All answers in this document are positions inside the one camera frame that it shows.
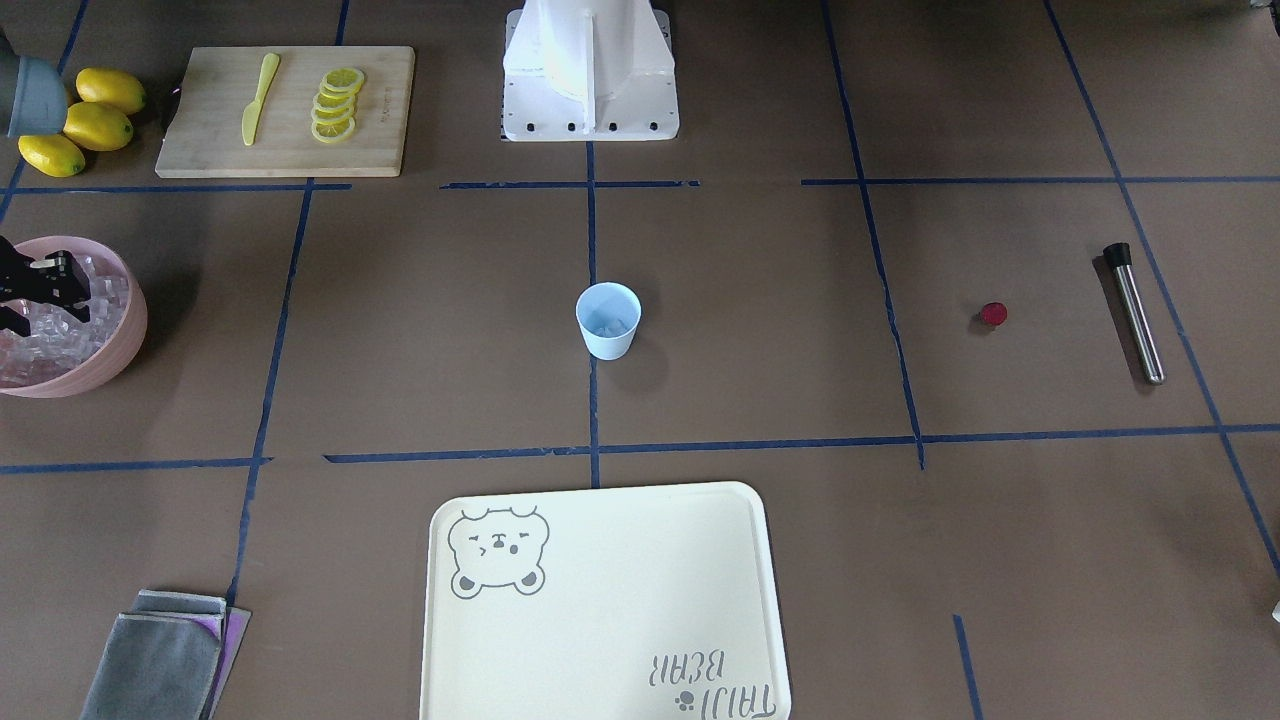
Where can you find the steel muddler black tip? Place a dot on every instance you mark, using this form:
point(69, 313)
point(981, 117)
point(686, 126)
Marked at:
point(1118, 257)

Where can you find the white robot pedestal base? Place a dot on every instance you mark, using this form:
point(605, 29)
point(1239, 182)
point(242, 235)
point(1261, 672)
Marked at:
point(588, 71)

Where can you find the bamboo cutting board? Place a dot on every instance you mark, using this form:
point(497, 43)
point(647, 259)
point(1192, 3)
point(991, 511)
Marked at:
point(204, 139)

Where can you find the yellow lemon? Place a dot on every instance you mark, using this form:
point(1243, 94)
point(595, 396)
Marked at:
point(112, 87)
point(97, 126)
point(54, 155)

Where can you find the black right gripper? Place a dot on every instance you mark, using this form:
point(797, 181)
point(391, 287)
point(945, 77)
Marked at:
point(38, 281)

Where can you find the light blue plastic cup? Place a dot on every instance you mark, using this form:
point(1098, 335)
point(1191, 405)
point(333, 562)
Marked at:
point(608, 314)

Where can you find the yellow plastic knife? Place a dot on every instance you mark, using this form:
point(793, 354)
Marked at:
point(251, 113)

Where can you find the cream bear serving tray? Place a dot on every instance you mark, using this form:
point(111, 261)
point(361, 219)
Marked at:
point(654, 602)

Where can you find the red strawberry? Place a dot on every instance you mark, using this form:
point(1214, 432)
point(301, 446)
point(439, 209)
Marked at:
point(993, 314)

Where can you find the lemon slices row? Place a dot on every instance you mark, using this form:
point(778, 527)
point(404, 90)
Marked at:
point(334, 108)

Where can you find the grey folded cloth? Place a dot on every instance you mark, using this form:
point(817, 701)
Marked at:
point(168, 657)

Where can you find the pink bowl of ice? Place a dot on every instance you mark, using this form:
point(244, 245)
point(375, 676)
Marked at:
point(63, 357)

